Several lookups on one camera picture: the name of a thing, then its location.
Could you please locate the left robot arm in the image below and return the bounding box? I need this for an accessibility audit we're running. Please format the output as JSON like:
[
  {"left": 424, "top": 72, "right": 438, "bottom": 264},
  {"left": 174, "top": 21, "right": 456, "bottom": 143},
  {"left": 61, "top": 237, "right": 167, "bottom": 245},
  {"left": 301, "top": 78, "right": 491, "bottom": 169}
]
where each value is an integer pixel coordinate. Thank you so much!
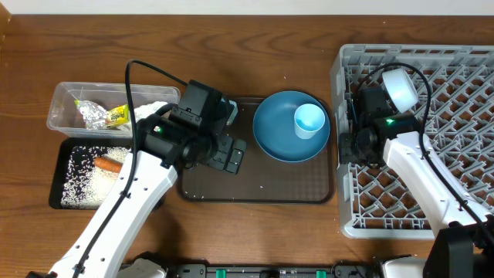
[{"left": 46, "top": 80, "right": 245, "bottom": 277}]

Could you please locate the black plastic tray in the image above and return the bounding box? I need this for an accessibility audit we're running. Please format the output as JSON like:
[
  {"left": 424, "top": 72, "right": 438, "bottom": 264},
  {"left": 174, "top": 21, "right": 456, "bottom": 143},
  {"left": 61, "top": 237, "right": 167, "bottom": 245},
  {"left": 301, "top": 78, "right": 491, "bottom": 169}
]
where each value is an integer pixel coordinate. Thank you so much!
[{"left": 49, "top": 137, "right": 131, "bottom": 209}]

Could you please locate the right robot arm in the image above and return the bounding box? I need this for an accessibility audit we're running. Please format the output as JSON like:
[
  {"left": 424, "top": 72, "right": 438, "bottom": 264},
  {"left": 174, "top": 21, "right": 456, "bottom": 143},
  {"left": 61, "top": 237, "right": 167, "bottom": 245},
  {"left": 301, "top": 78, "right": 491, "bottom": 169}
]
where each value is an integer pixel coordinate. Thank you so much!
[{"left": 338, "top": 87, "right": 493, "bottom": 277}]

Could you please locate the white tissue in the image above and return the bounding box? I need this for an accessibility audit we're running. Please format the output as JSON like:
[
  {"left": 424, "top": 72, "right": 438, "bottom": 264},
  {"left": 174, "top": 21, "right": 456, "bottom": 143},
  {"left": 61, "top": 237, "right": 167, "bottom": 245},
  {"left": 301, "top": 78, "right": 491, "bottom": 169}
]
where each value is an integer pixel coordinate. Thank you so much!
[{"left": 134, "top": 101, "right": 167, "bottom": 122}]

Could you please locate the brown serving tray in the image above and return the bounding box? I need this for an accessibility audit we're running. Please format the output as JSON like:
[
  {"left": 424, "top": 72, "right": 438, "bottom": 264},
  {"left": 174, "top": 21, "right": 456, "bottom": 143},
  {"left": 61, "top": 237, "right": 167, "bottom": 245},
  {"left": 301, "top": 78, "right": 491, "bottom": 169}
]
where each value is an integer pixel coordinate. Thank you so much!
[{"left": 176, "top": 97, "right": 335, "bottom": 204}]

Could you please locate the light blue cup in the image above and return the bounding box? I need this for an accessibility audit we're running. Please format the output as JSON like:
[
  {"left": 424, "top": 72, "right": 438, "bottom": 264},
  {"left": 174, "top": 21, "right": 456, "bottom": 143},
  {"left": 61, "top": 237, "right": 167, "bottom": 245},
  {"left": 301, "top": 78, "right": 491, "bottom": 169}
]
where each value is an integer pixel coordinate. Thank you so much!
[{"left": 294, "top": 103, "right": 326, "bottom": 140}]

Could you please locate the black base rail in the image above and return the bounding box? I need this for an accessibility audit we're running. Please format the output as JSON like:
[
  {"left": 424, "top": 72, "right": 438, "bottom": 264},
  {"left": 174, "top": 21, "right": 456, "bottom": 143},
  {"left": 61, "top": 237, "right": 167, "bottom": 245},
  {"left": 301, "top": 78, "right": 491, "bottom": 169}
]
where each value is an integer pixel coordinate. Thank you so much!
[{"left": 119, "top": 263, "right": 387, "bottom": 278}]

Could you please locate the foil and green wrapper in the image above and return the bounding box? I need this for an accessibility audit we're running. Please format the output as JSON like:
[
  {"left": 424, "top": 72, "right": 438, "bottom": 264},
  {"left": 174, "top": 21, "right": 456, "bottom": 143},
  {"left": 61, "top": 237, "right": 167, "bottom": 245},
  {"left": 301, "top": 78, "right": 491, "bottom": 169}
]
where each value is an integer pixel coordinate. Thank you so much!
[{"left": 74, "top": 100, "right": 130, "bottom": 130}]

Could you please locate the orange carrot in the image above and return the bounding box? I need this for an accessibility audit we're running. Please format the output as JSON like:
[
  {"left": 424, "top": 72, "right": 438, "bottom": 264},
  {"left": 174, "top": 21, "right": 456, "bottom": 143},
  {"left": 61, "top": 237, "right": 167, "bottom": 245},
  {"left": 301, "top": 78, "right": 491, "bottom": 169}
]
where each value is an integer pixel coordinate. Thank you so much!
[{"left": 93, "top": 157, "right": 122, "bottom": 173}]

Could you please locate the light blue bowl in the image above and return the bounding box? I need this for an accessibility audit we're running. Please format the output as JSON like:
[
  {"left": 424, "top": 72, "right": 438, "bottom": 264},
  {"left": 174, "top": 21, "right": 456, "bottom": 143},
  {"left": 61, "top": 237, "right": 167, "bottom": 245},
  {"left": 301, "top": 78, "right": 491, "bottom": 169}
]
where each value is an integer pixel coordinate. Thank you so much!
[{"left": 382, "top": 69, "right": 418, "bottom": 113}]

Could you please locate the dark blue plate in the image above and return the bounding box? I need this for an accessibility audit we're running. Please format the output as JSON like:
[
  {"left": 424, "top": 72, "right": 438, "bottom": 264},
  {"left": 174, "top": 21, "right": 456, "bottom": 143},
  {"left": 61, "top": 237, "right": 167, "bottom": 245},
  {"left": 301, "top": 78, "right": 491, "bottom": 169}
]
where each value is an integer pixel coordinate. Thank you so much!
[{"left": 252, "top": 90, "right": 330, "bottom": 163}]

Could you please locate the clear plastic bin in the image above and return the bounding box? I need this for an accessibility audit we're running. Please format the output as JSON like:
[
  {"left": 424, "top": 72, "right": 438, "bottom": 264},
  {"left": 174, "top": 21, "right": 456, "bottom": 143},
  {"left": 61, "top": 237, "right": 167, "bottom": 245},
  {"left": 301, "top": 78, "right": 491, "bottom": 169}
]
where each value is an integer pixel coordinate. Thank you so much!
[{"left": 46, "top": 82, "right": 181, "bottom": 138}]

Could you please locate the spilled white rice pile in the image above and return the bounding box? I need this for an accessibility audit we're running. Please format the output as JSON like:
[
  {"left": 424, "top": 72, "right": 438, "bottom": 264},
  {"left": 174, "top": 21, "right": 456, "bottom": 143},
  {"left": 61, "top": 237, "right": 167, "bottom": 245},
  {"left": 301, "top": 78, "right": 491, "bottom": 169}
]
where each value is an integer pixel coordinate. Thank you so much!
[{"left": 62, "top": 147, "right": 130, "bottom": 209}]

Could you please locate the grey dishwasher rack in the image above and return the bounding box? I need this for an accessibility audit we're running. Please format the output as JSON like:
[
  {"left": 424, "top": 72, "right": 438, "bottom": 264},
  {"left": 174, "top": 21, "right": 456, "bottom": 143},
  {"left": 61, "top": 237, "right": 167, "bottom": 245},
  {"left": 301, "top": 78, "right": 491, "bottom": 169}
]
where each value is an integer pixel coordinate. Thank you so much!
[{"left": 330, "top": 44, "right": 493, "bottom": 239}]

